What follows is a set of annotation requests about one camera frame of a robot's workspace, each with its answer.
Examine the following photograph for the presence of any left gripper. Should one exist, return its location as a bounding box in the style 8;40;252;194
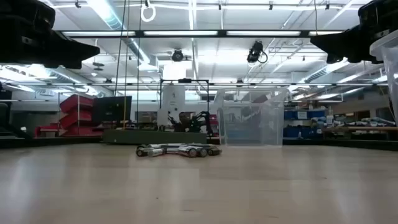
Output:
0;29;101;70

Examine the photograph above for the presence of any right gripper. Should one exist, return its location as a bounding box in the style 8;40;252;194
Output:
310;30;384;65

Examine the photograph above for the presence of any red storage bin rack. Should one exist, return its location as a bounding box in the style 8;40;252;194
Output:
34;94;105;138

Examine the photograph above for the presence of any black monitor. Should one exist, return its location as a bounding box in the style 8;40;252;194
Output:
92;95;132;125

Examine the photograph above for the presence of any blue storage bin shelf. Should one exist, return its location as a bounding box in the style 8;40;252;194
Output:
283;108;326;138

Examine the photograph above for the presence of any wooden workbench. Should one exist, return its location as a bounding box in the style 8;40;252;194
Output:
323;116;398;141

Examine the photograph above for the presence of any clear plastic bin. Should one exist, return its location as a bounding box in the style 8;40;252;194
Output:
214;87;290;147

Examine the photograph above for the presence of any person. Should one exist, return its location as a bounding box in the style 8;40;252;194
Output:
178;111;191;131

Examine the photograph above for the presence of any black hanging cable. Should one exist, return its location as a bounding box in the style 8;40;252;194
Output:
114;0;127;90

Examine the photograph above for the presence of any black overhead camera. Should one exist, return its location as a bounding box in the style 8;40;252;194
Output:
247;40;269;65

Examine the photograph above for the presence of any white cable ring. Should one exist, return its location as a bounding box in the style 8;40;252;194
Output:
141;0;157;23

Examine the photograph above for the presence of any black table frame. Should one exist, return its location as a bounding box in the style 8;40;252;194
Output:
0;136;398;152

